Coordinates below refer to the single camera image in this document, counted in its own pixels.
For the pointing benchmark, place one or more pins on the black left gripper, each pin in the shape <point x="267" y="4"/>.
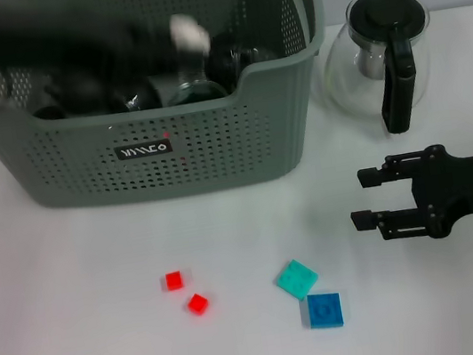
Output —
<point x="39" y="37"/>

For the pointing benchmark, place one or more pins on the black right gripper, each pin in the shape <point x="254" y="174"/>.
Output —
<point x="463" y="186"/>

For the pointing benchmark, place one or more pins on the glass teacup black holder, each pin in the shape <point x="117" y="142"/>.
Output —
<point x="196" y="94"/>
<point x="138" y="98"/>
<point x="227" y="59"/>

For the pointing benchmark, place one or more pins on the blue square toy brick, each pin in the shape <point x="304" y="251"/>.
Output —
<point x="325" y="309"/>

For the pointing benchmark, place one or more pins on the grey perforated plastic storage bin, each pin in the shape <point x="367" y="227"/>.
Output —
<point x="213" y="145"/>

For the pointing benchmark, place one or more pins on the teal square toy brick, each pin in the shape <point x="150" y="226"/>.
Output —
<point x="297" y="279"/>

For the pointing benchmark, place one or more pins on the glass coffee pot black lid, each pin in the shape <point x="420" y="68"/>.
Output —
<point x="386" y="14"/>

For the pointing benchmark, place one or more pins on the small red toy brick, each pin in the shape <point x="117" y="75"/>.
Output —
<point x="173" y="281"/>
<point x="198" y="304"/>

